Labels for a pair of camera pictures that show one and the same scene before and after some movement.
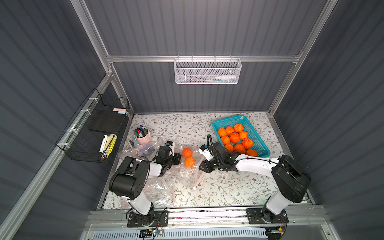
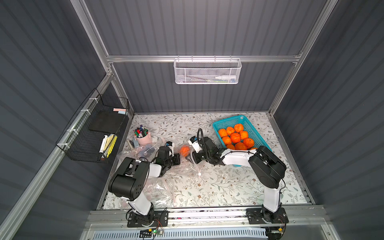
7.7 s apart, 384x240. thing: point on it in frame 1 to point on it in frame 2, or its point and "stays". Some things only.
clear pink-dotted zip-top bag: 164,191 stays
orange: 238,127 stays
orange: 239,148 stays
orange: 189,162 to 230,146
